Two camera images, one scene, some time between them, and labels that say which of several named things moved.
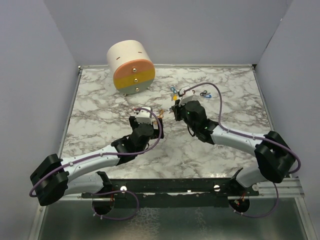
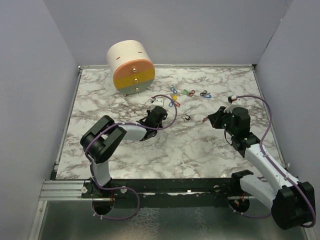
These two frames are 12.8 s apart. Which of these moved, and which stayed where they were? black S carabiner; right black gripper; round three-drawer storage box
Moved: right black gripper
Stayed: round three-drawer storage box; black S carabiner
